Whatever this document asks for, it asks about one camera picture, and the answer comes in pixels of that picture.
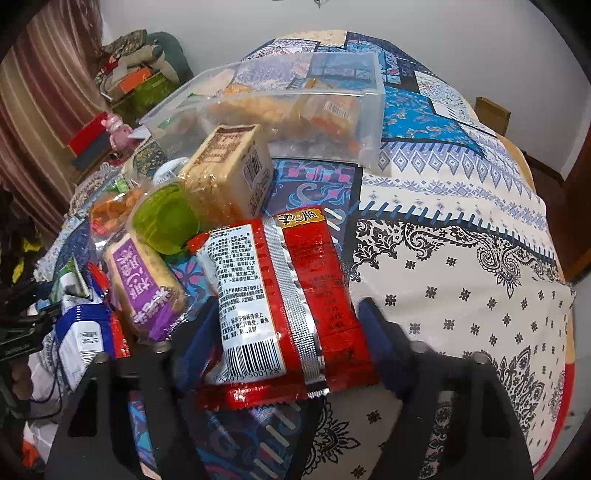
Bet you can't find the small red packet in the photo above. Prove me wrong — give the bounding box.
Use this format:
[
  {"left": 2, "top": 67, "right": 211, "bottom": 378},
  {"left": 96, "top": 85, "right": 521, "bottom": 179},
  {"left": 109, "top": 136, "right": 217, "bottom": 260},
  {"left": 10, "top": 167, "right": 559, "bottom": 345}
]
[{"left": 87, "top": 262, "right": 132, "bottom": 361}]

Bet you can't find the orange fried snack packet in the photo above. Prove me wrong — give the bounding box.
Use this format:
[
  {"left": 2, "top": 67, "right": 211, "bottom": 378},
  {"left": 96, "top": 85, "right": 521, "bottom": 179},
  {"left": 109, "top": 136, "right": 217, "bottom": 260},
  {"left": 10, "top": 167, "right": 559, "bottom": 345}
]
[{"left": 89, "top": 181, "right": 153, "bottom": 237}]

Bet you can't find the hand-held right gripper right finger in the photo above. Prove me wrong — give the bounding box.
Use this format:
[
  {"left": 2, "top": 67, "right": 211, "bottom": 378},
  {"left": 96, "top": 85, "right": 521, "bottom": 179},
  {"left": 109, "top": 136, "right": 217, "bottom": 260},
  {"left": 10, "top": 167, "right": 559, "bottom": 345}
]
[{"left": 358, "top": 296, "right": 536, "bottom": 480}]

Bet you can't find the green and white packet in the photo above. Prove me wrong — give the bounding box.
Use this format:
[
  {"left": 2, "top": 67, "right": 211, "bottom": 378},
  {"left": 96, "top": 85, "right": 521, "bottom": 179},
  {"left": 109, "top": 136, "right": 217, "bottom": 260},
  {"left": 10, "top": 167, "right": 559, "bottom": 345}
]
[{"left": 50, "top": 256, "right": 91, "bottom": 302}]

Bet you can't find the pink toy figure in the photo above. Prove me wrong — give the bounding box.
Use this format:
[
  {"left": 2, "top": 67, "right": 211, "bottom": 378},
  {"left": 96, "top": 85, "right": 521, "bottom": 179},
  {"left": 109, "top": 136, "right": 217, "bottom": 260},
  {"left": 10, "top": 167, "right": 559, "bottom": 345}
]
[{"left": 104, "top": 113, "right": 139, "bottom": 154}]

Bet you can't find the green patterned bag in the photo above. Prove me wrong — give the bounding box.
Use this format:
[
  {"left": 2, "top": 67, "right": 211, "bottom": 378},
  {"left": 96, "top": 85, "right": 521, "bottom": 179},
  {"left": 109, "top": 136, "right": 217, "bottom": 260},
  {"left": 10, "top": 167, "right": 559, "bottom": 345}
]
[{"left": 110, "top": 74, "right": 186, "bottom": 126}]

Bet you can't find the wooden chair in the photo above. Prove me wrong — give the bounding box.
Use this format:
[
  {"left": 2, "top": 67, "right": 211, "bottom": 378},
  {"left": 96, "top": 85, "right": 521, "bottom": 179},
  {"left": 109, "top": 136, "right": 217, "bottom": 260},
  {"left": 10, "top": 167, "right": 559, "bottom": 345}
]
[{"left": 475, "top": 95, "right": 513, "bottom": 138}]

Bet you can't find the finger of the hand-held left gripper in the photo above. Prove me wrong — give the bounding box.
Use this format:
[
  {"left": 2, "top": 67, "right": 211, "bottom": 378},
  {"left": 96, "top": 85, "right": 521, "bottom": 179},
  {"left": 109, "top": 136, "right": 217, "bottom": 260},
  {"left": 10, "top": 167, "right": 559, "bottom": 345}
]
[{"left": 9, "top": 302, "right": 63, "bottom": 337}]

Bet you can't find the clear plastic storage container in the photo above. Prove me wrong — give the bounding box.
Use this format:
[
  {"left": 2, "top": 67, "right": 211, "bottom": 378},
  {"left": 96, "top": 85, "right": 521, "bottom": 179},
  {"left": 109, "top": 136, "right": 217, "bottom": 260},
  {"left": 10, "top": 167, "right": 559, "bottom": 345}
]
[{"left": 139, "top": 51, "right": 387, "bottom": 176}]

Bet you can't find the green armchair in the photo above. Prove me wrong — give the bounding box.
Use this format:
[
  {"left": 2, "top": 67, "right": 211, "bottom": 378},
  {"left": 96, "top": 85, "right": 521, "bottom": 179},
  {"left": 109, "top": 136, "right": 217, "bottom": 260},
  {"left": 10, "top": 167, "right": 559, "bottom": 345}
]
[{"left": 92, "top": 30, "right": 195, "bottom": 116}]

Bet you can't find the red box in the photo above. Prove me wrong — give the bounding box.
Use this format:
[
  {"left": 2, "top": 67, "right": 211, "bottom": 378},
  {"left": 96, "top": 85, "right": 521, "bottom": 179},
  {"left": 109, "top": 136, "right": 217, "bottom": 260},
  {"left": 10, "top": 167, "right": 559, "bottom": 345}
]
[{"left": 66, "top": 113, "right": 112, "bottom": 158}]

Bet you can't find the patchwork printed tablecloth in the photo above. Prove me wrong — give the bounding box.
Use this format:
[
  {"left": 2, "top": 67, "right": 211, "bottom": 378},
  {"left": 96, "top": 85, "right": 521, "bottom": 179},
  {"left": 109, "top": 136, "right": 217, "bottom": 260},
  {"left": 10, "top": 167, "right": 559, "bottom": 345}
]
[{"left": 37, "top": 30, "right": 579, "bottom": 480}]

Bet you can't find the purple label cake packet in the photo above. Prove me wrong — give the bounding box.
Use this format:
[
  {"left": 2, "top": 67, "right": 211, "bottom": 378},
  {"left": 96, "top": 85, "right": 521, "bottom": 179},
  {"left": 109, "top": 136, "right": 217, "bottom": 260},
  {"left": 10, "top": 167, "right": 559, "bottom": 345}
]
[{"left": 103, "top": 233, "right": 190, "bottom": 343}]

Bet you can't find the blue and white packet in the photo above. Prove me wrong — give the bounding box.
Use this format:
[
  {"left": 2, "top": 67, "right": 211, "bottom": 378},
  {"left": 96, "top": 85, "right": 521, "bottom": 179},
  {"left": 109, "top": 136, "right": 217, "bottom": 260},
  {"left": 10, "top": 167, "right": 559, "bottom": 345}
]
[{"left": 54, "top": 301, "right": 122, "bottom": 389}]

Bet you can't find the clear bag of fried snacks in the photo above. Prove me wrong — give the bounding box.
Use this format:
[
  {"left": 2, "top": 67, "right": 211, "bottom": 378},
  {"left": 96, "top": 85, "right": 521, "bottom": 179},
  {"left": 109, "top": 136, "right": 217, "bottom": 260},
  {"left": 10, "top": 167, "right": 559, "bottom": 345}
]
[{"left": 203, "top": 90, "right": 362, "bottom": 141}]

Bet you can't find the striped curtain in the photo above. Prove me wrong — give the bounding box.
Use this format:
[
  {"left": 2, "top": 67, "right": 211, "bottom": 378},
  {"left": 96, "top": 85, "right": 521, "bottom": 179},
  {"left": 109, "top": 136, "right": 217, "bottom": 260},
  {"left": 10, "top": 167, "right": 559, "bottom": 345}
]
[{"left": 0, "top": 0, "right": 117, "bottom": 234}]

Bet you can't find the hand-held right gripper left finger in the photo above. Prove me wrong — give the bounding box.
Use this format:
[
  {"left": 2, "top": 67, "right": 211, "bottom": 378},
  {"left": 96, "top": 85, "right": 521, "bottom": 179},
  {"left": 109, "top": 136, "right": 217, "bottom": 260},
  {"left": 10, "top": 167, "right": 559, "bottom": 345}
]
[{"left": 44, "top": 322, "right": 219, "bottom": 480}]

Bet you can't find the orange box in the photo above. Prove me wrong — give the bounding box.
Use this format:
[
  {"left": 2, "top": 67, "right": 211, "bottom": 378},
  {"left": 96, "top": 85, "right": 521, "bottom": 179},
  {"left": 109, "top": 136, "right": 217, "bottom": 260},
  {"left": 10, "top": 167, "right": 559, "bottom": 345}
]
[{"left": 113, "top": 66, "right": 156, "bottom": 100}]

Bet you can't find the tan biscuit pack brown label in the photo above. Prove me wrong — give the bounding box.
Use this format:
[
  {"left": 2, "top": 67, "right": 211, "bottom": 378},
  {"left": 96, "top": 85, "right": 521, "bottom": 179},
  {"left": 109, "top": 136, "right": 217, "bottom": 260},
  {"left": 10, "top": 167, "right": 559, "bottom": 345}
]
[{"left": 178, "top": 124, "right": 276, "bottom": 223}]

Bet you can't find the green pastry packet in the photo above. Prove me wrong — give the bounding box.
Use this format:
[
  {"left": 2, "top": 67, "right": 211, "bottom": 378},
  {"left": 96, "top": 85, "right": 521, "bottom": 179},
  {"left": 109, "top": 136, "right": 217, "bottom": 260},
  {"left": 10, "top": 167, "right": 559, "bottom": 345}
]
[{"left": 129, "top": 181, "right": 202, "bottom": 257}]

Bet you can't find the red snack packet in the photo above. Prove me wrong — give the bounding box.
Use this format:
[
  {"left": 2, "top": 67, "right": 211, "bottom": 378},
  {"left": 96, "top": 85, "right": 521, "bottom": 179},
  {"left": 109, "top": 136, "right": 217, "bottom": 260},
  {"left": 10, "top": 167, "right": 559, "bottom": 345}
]
[{"left": 187, "top": 208, "right": 385, "bottom": 412}]

